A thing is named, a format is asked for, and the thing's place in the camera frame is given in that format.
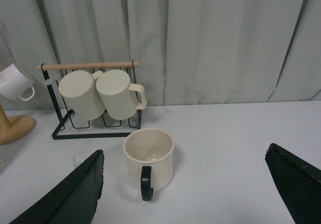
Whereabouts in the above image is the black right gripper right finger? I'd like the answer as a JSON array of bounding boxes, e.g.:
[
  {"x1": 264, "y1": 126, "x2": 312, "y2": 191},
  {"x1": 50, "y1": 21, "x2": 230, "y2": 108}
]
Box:
[{"x1": 265, "y1": 143, "x2": 320, "y2": 223}]

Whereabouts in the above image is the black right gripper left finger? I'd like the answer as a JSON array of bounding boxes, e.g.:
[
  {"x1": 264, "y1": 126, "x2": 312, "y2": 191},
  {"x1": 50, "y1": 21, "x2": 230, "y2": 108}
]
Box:
[{"x1": 11, "y1": 150, "x2": 104, "y2": 223}]

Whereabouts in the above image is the cream mug with black handle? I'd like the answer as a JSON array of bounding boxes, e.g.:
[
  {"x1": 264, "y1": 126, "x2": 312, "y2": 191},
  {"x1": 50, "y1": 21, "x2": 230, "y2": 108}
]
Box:
[{"x1": 123, "y1": 128, "x2": 175, "y2": 201}]

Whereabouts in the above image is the wooden mug tree stand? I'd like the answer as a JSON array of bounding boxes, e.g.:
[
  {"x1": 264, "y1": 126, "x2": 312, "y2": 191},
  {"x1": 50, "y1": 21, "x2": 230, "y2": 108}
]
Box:
[{"x1": 1, "y1": 106, "x2": 36, "y2": 145}]

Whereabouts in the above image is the cream ribbed mug left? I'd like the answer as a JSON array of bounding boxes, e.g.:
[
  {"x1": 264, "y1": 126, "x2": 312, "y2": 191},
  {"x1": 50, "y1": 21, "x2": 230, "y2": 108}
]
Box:
[{"x1": 59, "y1": 70, "x2": 105, "y2": 121}]

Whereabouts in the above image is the cream ribbed mug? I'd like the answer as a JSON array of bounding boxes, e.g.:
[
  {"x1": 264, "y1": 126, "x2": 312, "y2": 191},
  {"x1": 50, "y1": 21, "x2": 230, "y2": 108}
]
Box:
[
  {"x1": 96, "y1": 69, "x2": 147, "y2": 120},
  {"x1": 59, "y1": 70, "x2": 105, "y2": 121}
]

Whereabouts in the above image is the cream ribbed mug right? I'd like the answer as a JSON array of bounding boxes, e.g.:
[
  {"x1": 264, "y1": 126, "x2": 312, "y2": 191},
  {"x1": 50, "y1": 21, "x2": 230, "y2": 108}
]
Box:
[{"x1": 96, "y1": 69, "x2": 147, "y2": 120}]

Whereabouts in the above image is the white hanging mug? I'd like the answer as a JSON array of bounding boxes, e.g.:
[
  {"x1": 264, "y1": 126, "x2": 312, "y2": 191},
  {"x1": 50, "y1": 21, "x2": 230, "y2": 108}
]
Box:
[{"x1": 1, "y1": 64, "x2": 35, "y2": 101}]

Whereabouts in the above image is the grey curtain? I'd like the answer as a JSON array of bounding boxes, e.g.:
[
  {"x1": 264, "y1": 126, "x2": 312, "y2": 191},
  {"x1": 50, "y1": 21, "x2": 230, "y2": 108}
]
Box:
[{"x1": 1, "y1": 0, "x2": 320, "y2": 110}]

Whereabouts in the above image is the black wire mug rack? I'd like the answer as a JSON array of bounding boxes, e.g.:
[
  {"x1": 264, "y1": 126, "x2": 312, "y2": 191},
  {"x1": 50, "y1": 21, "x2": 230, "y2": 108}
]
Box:
[{"x1": 37, "y1": 60, "x2": 142, "y2": 140}]

